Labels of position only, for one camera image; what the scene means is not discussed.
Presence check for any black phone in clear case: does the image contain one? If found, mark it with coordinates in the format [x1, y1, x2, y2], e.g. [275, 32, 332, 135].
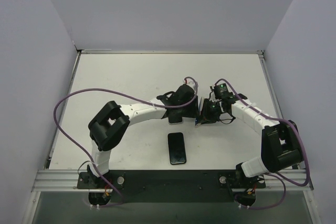
[168, 116, 183, 125]

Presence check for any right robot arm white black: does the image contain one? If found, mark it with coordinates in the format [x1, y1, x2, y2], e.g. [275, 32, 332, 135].
[195, 83, 304, 178]

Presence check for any black phone with blue back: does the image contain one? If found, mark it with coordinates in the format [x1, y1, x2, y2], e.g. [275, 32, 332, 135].
[195, 97, 204, 127]

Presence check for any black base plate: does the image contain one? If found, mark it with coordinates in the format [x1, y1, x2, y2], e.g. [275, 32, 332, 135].
[77, 170, 266, 205]

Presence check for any black phone near base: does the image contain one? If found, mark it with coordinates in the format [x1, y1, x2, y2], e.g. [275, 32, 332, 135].
[167, 132, 187, 165]

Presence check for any aluminium front rail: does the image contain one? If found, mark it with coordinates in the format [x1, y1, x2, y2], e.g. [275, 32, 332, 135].
[32, 169, 313, 192]

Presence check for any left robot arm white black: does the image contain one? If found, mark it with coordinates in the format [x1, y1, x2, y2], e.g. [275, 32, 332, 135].
[87, 81, 198, 188]

